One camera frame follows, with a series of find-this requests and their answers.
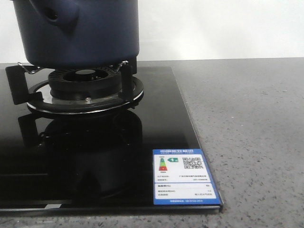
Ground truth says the black gas burner head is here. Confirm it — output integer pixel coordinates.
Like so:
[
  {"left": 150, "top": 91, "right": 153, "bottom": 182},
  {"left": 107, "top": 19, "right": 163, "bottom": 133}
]
[{"left": 48, "top": 67, "right": 122, "bottom": 100}]

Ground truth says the dark blue cooking pot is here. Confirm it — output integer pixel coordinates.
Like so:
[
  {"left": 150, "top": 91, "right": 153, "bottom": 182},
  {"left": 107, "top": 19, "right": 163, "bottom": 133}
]
[{"left": 13, "top": 0, "right": 139, "bottom": 69}]

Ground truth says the blue energy efficiency label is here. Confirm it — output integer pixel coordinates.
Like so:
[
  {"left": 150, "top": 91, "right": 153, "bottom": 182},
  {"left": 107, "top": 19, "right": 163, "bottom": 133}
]
[{"left": 152, "top": 149, "right": 221, "bottom": 206}]

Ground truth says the black glass gas stove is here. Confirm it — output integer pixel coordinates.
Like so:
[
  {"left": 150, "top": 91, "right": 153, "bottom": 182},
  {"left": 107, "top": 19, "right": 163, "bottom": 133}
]
[{"left": 0, "top": 67, "right": 223, "bottom": 215}]

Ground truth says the black metal pot support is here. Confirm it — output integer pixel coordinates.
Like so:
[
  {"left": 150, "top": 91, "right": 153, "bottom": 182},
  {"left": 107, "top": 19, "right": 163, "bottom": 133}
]
[{"left": 5, "top": 61, "right": 143, "bottom": 115}]

